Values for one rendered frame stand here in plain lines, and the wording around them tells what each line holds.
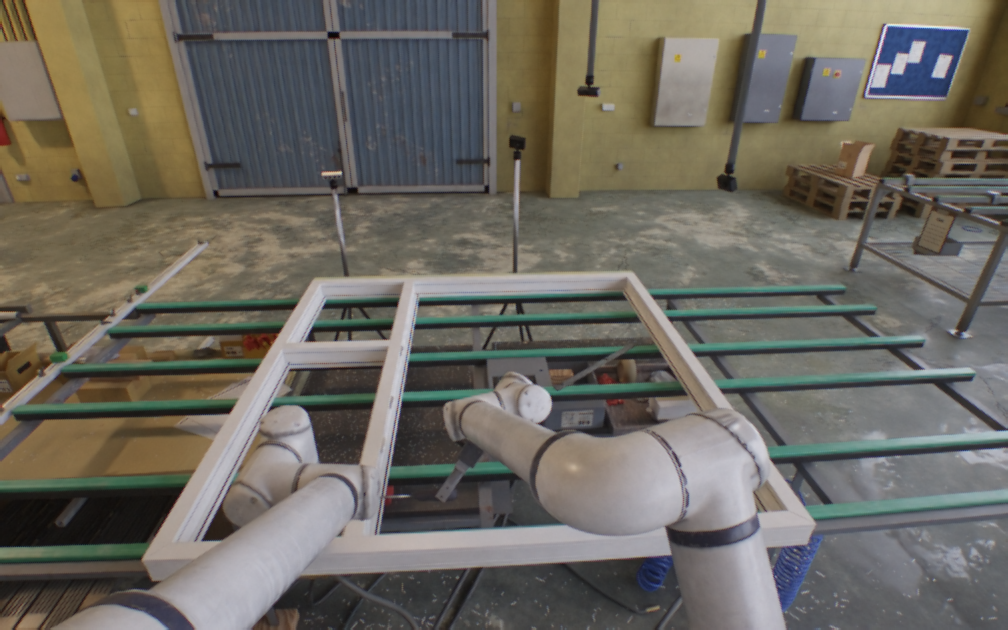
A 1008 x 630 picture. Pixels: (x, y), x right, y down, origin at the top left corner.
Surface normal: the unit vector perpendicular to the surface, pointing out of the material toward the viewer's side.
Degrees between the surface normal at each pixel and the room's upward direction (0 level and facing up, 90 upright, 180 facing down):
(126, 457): 0
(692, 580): 81
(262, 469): 0
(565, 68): 90
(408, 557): 90
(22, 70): 90
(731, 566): 58
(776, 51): 90
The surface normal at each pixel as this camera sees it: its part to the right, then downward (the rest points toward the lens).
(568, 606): 0.00, -0.88
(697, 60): 0.07, 0.47
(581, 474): -0.57, -0.51
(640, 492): 0.04, -0.22
